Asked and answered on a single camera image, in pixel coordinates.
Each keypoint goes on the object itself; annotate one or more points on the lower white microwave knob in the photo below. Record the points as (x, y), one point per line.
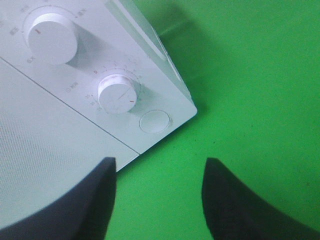
(117, 94)

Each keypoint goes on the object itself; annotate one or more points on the white microwave knob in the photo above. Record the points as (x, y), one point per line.
(117, 94)
(52, 38)

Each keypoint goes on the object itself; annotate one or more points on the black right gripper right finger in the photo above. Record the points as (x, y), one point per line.
(232, 211)

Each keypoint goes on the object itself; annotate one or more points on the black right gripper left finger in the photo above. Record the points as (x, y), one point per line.
(83, 213)

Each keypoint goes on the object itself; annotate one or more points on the upper white microwave knob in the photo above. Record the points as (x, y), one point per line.
(52, 38)

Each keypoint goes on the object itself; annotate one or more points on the white microwave door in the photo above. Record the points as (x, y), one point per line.
(46, 148)

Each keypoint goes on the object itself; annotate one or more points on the round white door button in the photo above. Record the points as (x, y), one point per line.
(154, 121)

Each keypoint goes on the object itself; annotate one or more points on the white microwave oven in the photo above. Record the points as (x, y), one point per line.
(80, 80)

